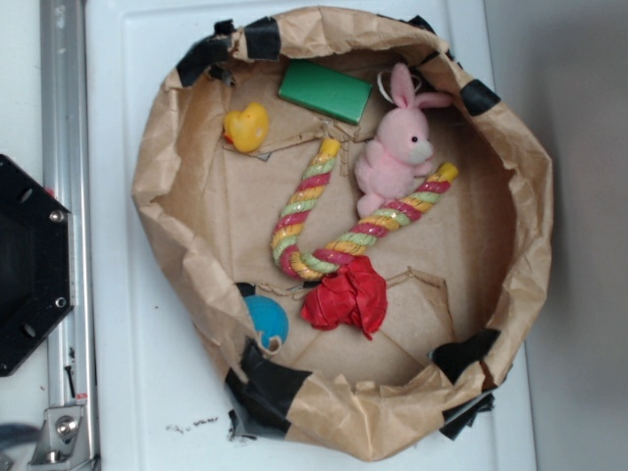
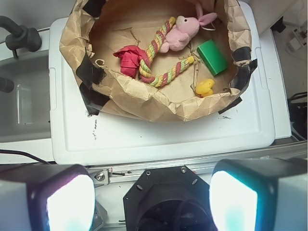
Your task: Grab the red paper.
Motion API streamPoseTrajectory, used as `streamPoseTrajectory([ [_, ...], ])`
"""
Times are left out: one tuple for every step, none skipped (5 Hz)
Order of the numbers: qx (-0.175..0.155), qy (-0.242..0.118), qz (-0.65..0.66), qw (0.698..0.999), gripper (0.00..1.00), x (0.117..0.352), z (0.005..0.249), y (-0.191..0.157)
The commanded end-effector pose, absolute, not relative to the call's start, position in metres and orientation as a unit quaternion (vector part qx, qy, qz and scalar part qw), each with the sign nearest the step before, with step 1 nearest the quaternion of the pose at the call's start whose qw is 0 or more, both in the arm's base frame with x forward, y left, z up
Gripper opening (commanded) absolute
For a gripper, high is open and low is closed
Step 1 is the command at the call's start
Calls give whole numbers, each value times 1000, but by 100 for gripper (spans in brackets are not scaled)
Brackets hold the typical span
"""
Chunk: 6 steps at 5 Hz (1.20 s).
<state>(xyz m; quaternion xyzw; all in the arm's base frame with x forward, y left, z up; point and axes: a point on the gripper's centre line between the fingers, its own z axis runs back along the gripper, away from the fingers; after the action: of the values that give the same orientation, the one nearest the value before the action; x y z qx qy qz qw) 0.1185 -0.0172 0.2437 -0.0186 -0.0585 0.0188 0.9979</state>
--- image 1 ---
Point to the blue ball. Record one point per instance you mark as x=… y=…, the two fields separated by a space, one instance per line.
x=269 y=319

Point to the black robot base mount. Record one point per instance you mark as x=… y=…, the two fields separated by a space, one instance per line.
x=35 y=265

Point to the brown paper bag bin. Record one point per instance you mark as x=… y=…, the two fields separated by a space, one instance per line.
x=465 y=283

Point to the crumpled red paper ball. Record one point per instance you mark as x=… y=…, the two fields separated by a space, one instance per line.
x=355 y=295

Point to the green rectangular block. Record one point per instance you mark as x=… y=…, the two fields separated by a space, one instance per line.
x=325 y=91

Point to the aluminium extrusion rail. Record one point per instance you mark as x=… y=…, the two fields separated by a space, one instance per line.
x=71 y=346

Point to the twisted multicolour rope toy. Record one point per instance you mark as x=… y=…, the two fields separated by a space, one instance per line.
x=341 y=251

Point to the pink plush bunny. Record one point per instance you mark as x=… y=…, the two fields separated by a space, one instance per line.
x=401 y=151

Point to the yellow rubber duck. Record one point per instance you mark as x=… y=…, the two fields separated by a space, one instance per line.
x=246 y=129

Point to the metal corner bracket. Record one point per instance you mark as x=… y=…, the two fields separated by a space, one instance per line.
x=62 y=442

